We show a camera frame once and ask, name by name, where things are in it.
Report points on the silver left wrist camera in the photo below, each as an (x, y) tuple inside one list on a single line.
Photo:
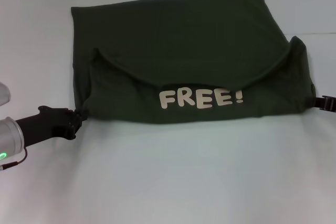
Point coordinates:
[(4, 94)]

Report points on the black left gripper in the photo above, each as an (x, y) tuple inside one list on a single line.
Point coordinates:
[(47, 125)]

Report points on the dark green t-shirt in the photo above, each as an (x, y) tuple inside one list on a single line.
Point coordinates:
[(183, 37)]

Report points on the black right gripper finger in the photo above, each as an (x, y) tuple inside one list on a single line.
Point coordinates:
[(326, 103)]

